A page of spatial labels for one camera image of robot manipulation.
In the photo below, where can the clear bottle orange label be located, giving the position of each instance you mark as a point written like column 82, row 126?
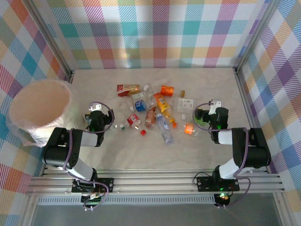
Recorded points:
column 188, row 128

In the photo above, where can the clear bottle red label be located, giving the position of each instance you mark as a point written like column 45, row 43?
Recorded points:
column 132, row 119

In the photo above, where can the small amber bottle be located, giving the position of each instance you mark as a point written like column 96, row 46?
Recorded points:
column 183, row 93

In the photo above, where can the clear bottle blue label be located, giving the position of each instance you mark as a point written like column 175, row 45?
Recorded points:
column 140, row 106

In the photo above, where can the long water bottle blue label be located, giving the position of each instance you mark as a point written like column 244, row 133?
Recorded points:
column 164, row 129

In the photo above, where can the red bottle cap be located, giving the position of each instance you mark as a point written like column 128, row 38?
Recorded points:
column 143, row 132

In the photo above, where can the crushed orange can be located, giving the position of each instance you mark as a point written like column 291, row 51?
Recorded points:
column 167, row 91

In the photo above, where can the orange juice bottle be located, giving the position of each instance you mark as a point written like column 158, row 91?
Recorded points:
column 161, row 102

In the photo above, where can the clear unlabelled plastic bottle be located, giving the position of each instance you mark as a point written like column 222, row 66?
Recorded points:
column 157, row 84

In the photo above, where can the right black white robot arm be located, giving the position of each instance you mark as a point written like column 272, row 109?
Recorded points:
column 256, row 150

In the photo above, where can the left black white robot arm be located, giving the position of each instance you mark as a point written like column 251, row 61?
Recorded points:
column 58, row 141

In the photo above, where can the white waste bin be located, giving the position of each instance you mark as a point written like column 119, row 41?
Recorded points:
column 35, row 106

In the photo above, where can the clear plastic bin liner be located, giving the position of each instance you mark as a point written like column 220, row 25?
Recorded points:
column 30, row 137

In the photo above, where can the orange bottle cap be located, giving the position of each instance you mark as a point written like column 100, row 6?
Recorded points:
column 175, row 124

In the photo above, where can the red gold drink carton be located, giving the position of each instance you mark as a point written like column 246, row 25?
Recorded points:
column 127, row 90

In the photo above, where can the black controller board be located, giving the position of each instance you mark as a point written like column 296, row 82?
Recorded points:
column 222, row 197

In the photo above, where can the green circuit board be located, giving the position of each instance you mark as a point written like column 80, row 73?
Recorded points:
column 92, row 201

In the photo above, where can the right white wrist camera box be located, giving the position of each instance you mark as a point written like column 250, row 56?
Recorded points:
column 215, row 104

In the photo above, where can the aluminium table side rail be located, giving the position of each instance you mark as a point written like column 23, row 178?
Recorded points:
column 246, row 101
column 44, row 170

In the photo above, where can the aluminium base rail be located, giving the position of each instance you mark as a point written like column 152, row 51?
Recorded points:
column 152, row 183

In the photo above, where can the aluminium frame post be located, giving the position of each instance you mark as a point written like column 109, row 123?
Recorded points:
column 255, row 35
column 53, row 40

